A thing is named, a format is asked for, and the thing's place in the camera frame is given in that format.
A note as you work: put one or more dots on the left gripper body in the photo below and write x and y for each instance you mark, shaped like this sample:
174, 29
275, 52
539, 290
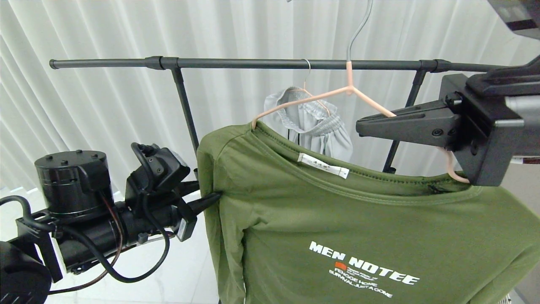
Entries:
126, 228

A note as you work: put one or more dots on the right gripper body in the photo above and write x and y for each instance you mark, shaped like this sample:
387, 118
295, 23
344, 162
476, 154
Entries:
485, 135

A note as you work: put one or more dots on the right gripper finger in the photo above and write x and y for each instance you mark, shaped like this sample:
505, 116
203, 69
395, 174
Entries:
434, 107
405, 128

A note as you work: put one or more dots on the pink clothes hanger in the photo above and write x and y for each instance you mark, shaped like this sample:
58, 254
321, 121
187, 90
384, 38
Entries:
308, 67
349, 76

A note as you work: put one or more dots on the pale grey shorts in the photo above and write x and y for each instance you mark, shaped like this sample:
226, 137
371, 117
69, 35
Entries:
312, 126

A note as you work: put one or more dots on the green garment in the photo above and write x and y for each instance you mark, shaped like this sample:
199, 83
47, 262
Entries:
337, 219

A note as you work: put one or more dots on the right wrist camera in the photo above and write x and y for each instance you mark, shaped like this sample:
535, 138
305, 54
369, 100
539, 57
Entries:
506, 80

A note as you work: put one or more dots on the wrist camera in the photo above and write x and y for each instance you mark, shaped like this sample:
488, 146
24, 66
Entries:
506, 80
164, 169

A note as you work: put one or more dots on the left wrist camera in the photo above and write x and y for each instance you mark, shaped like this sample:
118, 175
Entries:
164, 169

